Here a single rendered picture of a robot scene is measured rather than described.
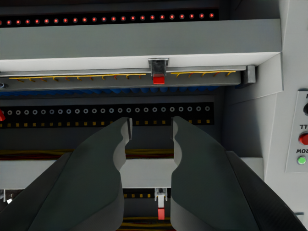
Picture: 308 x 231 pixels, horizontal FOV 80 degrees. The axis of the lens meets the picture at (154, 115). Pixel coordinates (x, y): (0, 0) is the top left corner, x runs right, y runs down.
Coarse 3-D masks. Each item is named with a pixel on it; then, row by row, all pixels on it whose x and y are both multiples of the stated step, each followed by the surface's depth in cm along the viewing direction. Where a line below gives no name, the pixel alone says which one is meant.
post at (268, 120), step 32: (256, 0) 30; (288, 0) 22; (288, 32) 23; (288, 64) 24; (224, 96) 45; (288, 96) 25; (224, 128) 46; (256, 128) 31; (288, 128) 26; (288, 192) 29
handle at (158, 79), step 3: (156, 75) 21; (159, 75) 21; (162, 75) 21; (153, 78) 20; (156, 78) 20; (159, 78) 20; (162, 78) 20; (153, 81) 20; (156, 81) 20; (159, 81) 20; (162, 81) 20
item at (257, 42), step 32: (0, 32) 25; (32, 32) 25; (64, 32) 25; (96, 32) 25; (128, 32) 24; (160, 32) 24; (192, 32) 24; (224, 32) 24; (256, 32) 24; (0, 64) 26; (32, 64) 27; (64, 64) 27; (96, 64) 27; (128, 64) 27; (192, 64) 28; (224, 64) 28; (256, 64) 29; (160, 96) 43; (192, 96) 43; (256, 96) 30
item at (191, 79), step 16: (0, 80) 33; (16, 80) 32; (32, 80) 31; (48, 80) 32; (64, 80) 32; (80, 80) 32; (96, 80) 32; (112, 80) 32; (128, 80) 31; (144, 80) 31; (176, 80) 31; (192, 80) 31; (208, 80) 31; (224, 80) 31; (240, 80) 31
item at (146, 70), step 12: (0, 72) 30; (12, 72) 30; (24, 72) 30; (36, 72) 30; (48, 72) 30; (60, 72) 30; (72, 72) 30; (84, 72) 30; (96, 72) 29; (108, 72) 29; (120, 72) 29; (132, 72) 29; (144, 72) 30
